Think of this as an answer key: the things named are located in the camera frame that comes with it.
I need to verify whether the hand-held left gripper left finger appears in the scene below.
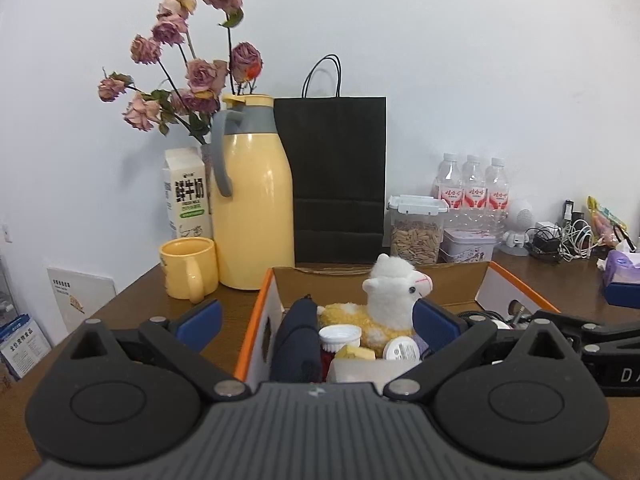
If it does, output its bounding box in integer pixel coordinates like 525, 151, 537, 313
65, 300, 251, 400

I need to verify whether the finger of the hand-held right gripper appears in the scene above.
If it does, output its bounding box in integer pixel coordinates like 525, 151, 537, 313
605, 282, 640, 307
534, 310, 640, 356

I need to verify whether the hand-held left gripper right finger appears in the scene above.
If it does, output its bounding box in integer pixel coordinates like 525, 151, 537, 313
382, 300, 573, 401

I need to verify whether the white bottle cap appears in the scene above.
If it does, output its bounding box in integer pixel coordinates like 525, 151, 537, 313
383, 336, 421, 361

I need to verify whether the white alpaca plush toy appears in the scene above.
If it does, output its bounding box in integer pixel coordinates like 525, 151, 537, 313
318, 254, 434, 356

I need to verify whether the orange-edged cardboard box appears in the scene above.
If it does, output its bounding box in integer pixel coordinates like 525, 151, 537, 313
234, 260, 562, 386

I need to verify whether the white carton box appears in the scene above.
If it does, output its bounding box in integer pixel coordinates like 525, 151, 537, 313
326, 357, 417, 386

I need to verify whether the yellow sponge block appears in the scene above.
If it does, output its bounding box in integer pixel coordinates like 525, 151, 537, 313
334, 345, 377, 361

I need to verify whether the white ribbed-cap bottle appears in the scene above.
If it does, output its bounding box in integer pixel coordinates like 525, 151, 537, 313
318, 325, 362, 354

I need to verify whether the navy fabric pouch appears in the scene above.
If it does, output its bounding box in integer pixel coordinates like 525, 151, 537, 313
270, 297, 322, 386

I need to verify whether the purple tissue pack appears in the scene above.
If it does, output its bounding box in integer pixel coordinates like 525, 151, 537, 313
601, 250, 640, 288

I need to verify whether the yellow mug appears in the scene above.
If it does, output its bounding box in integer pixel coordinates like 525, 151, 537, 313
159, 238, 220, 305

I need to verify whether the white printed tin box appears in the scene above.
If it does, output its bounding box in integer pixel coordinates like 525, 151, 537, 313
442, 227, 501, 264

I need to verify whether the clear nut container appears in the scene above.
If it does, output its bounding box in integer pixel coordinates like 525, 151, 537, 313
386, 195, 449, 265

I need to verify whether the white leaflet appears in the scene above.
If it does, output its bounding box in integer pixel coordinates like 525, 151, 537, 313
47, 266, 117, 334

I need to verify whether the white robot-shaped speaker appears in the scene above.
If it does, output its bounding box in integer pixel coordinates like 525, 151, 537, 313
500, 199, 537, 257

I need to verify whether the white milk carton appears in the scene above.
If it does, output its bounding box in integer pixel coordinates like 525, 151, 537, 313
161, 147, 214, 241

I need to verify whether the yellow thermos jug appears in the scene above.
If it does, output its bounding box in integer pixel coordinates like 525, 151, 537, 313
207, 93, 296, 291

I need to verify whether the clear water bottle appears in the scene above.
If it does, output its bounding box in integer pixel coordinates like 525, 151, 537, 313
461, 155, 489, 216
485, 157, 511, 232
432, 152, 463, 213

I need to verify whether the blue and white packet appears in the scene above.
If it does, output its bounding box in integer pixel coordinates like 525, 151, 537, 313
0, 314, 51, 381

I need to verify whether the black paper bag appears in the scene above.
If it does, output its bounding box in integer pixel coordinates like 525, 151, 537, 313
273, 55, 388, 265

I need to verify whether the dried pink rose bouquet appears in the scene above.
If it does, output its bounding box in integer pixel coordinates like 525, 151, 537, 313
97, 0, 264, 146

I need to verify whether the white cable bundle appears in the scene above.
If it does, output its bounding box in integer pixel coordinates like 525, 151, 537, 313
562, 217, 597, 261

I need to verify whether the black charger cable bundle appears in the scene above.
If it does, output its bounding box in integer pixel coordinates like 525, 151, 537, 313
527, 222, 566, 264

